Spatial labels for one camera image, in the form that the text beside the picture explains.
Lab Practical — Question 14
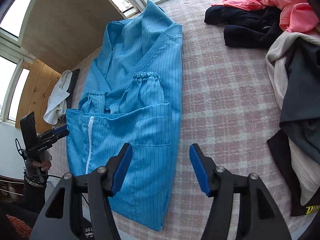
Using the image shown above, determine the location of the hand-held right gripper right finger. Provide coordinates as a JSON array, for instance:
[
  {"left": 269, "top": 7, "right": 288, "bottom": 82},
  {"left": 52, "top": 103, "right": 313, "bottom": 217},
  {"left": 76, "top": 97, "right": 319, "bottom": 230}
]
[{"left": 189, "top": 144, "right": 292, "bottom": 240}]

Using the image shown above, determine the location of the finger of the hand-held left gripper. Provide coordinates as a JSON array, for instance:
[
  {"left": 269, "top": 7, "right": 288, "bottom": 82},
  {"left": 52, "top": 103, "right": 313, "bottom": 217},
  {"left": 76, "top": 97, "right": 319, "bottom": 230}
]
[
  {"left": 47, "top": 129, "right": 70, "bottom": 143},
  {"left": 39, "top": 124, "right": 68, "bottom": 138}
]

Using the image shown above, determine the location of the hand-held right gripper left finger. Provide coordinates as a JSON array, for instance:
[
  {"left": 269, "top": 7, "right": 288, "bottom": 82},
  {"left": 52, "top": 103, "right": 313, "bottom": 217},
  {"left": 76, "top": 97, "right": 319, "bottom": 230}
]
[{"left": 30, "top": 142, "right": 133, "bottom": 240}]

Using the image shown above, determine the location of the blue striped jacket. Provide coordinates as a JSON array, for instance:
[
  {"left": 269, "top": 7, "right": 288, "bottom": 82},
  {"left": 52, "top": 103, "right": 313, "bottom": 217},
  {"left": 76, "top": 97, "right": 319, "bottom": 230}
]
[{"left": 65, "top": 0, "right": 183, "bottom": 232}]

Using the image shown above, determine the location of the person's left hand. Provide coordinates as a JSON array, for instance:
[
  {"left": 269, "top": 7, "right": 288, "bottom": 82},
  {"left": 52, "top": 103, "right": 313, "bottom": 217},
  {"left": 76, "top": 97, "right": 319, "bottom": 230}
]
[{"left": 32, "top": 155, "right": 52, "bottom": 172}]

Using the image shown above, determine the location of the white folded shirt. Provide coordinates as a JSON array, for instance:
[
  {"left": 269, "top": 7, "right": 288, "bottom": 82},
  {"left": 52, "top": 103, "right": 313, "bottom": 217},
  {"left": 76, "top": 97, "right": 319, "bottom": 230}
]
[{"left": 43, "top": 70, "right": 73, "bottom": 125}]

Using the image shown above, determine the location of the knotty pine board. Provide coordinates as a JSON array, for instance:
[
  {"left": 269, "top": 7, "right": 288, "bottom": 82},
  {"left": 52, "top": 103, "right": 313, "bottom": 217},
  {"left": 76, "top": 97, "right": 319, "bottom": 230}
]
[{"left": 15, "top": 58, "right": 63, "bottom": 130}]

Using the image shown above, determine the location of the dark grey folded garment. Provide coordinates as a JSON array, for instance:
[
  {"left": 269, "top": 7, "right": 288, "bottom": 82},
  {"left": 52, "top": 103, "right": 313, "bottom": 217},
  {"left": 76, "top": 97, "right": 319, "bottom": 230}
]
[{"left": 59, "top": 69, "right": 80, "bottom": 124}]

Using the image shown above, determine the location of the pink plaid blanket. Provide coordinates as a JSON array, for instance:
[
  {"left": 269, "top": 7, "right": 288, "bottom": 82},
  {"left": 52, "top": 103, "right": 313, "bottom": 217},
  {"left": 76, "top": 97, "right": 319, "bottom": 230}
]
[{"left": 47, "top": 0, "right": 300, "bottom": 240}]

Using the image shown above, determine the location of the black yellow-print garment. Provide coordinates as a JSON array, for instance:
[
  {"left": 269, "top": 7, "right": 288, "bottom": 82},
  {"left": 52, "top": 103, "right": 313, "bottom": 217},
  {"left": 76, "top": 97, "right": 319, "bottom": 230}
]
[{"left": 267, "top": 130, "right": 320, "bottom": 217}]

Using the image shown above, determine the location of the light oak board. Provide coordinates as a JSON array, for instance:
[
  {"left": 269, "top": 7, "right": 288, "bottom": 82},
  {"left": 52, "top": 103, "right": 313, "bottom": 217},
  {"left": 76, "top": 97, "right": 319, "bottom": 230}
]
[{"left": 21, "top": 0, "right": 148, "bottom": 73}]

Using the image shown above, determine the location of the beige knit sweater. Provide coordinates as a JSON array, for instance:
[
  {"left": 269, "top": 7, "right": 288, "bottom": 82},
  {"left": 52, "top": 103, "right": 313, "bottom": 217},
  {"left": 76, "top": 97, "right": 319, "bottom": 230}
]
[{"left": 265, "top": 30, "right": 320, "bottom": 205}]

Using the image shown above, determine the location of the pink garment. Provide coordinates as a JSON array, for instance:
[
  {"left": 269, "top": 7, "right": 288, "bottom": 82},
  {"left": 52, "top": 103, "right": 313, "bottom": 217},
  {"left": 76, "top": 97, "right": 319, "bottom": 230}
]
[{"left": 211, "top": 0, "right": 320, "bottom": 33}]

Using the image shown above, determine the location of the white window frame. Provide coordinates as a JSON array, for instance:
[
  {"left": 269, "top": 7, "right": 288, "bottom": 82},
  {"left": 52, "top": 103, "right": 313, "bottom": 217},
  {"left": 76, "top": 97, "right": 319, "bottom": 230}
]
[{"left": 0, "top": 0, "right": 235, "bottom": 124}]

